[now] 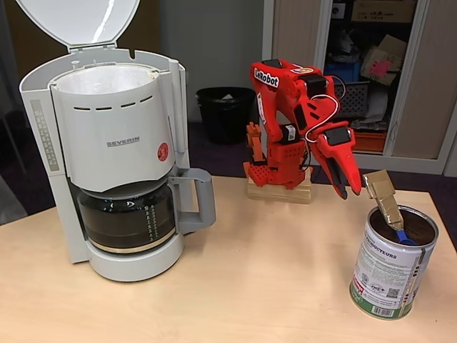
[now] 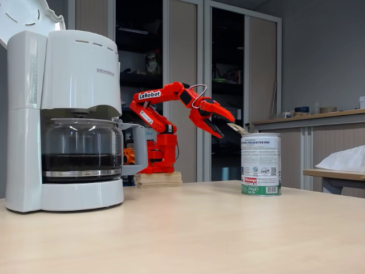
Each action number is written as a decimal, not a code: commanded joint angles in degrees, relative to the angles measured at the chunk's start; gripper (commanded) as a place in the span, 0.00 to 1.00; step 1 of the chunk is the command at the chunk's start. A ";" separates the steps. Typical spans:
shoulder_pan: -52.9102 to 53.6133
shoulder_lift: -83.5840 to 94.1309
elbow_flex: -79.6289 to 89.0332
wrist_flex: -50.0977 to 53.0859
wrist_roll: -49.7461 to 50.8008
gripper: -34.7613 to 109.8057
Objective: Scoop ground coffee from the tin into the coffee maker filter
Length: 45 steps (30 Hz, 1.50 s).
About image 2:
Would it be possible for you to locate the white servo cable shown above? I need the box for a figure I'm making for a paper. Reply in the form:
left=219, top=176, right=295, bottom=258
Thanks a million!
left=190, top=84, right=208, bottom=108

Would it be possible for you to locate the low cabinet wooden top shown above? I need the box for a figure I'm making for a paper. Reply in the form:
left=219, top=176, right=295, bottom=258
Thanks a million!
left=252, top=108, right=365, bottom=198

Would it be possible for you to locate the wooden base block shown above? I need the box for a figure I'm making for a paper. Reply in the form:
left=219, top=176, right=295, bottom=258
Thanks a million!
left=133, top=171, right=183, bottom=188

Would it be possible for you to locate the white drip coffee maker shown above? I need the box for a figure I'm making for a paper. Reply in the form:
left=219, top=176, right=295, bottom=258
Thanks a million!
left=0, top=0, right=125, bottom=213

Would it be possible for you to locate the white plastic bag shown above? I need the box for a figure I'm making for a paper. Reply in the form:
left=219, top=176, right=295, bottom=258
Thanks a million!
left=315, top=144, right=365, bottom=173

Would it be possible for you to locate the green white carton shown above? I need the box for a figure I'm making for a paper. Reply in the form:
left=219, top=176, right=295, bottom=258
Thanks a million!
left=145, top=53, right=160, bottom=75

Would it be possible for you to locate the white green coffee can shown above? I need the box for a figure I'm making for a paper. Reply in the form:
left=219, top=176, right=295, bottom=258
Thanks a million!
left=241, top=132, right=282, bottom=197

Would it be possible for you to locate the glass carafe grey handle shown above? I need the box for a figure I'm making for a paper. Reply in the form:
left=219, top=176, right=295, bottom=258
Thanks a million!
left=41, top=117, right=149, bottom=183

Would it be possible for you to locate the grey tall cabinet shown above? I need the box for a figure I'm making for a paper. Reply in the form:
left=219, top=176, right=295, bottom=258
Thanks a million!
left=67, top=0, right=283, bottom=183

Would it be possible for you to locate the side table wooden top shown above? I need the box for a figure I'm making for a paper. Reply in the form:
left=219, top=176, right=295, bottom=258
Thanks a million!
left=303, top=168, right=365, bottom=195

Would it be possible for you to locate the blue scoop with cardboard handle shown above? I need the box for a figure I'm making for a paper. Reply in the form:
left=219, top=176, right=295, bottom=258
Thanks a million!
left=227, top=122, right=249, bottom=135

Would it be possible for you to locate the orange printed part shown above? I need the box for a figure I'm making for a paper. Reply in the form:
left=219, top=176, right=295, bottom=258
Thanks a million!
left=123, top=147, right=136, bottom=166

